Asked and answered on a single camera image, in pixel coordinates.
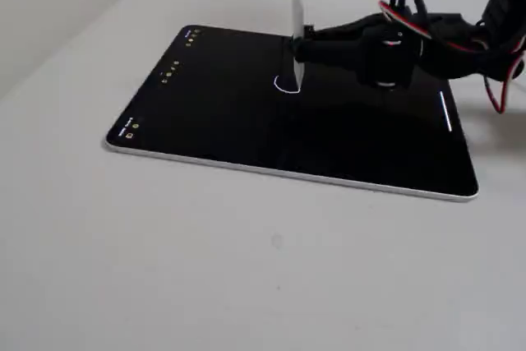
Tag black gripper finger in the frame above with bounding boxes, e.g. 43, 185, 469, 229
292, 36, 366, 76
303, 13, 385, 42

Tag thin red wire loop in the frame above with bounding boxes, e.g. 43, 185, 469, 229
482, 48, 526, 116

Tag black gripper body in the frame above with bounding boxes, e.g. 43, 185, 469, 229
355, 3, 431, 91

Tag red white black ribbon wire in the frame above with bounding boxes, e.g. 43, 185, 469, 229
377, 0, 433, 40

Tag black screen silver tablet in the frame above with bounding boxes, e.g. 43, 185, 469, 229
102, 24, 480, 204

